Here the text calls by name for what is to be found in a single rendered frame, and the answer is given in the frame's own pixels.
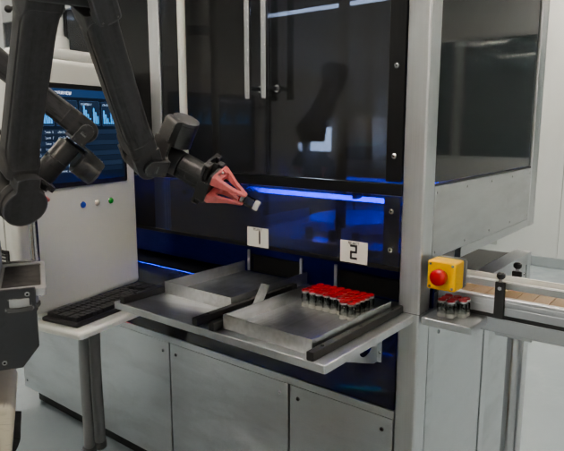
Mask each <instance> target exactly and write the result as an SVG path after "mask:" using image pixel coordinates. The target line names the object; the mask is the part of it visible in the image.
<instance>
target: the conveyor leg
mask: <svg viewBox="0 0 564 451"><path fill-rule="evenodd" d="M495 335H498V336H505V337H507V338H508V340H507V352H506V366H505V378H504V391H503V405H502V417H501V431H500V451H520V442H521V430H522V418H523V406H524V394H525V383H526V360H527V347H528V342H530V343H532V342H533V341H534V340H530V339H525V338H522V337H517V336H510V335H505V334H501V333H497V332H495Z"/></svg>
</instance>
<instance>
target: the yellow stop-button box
mask: <svg viewBox="0 0 564 451"><path fill-rule="evenodd" d="M466 262H467V259H462V258H456V257H450V256H443V255H439V256H438V257H435V258H433V259H431V260H429V261H428V281H427V287H428V288H432V289H437V290H442V291H447V292H452V293H454V292H456V291H458V290H459V289H461V288H464V287H465V286H466ZM435 269H442V270H444V271H445V272H446V274H447V276H448V280H447V282H446V283H445V284H444V285H441V286H436V285H433V284H432V282H431V280H430V274H431V272H432V271H433V270H435Z"/></svg>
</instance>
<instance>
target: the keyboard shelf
mask: <svg viewBox="0 0 564 451"><path fill-rule="evenodd" d="M79 302H80V301H79ZM74 303H76V302H74ZM71 304H73V303H71ZM71 304H68V305H71ZM68 305H65V306H68ZM65 306H63V307H65ZM63 307H60V308H63ZM60 308H57V309H60ZM57 309H55V310H57ZM51 311H54V310H51ZM48 312H49V311H47V312H44V313H41V314H39V315H38V318H41V319H40V320H38V331H42V332H46V333H49V334H53V335H57V336H64V337H68V338H71V339H75V340H83V339H85V338H88V337H90V336H94V335H96V334H98V333H100V332H102V331H105V330H107V329H110V328H112V327H115V326H117V325H120V324H122V323H124V322H126V321H128V320H131V319H134V318H137V317H139V316H138V315H135V314H132V313H129V312H126V311H119V312H117V313H114V314H112V315H109V316H107V317H104V318H103V319H99V320H96V321H93V322H91V323H89V324H87V325H84V326H82V327H79V328H73V327H68V326H65V325H60V324H56V323H52V322H48V321H44V320H42V317H44V316H46V315H47V313H48Z"/></svg>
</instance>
